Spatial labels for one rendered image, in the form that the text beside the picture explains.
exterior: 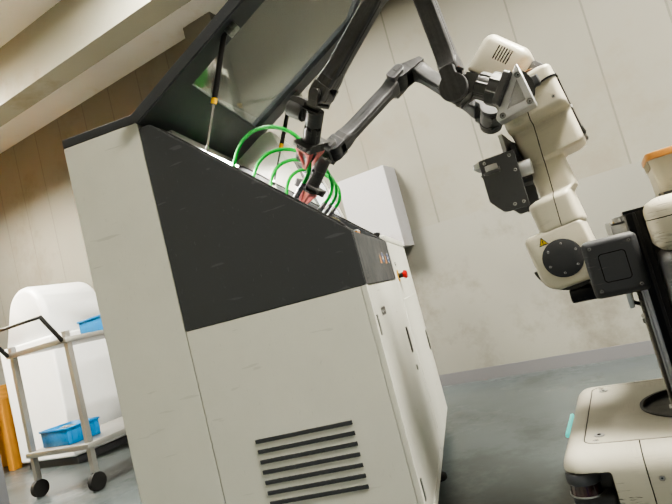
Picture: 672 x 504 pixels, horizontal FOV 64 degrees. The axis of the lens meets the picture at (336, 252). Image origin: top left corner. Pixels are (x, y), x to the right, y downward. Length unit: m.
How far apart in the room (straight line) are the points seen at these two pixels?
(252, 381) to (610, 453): 0.95
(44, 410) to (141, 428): 3.48
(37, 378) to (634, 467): 4.65
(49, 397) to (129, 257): 3.49
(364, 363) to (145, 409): 0.71
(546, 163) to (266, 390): 1.03
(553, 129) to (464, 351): 2.41
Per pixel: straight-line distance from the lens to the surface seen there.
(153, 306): 1.76
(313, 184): 1.88
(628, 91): 3.68
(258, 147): 2.41
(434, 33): 1.56
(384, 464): 1.60
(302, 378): 1.59
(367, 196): 3.72
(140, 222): 1.79
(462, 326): 3.76
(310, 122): 1.71
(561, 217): 1.55
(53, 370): 5.09
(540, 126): 1.61
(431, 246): 3.76
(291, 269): 1.56
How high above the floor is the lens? 0.77
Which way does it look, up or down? 5 degrees up
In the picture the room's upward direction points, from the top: 15 degrees counter-clockwise
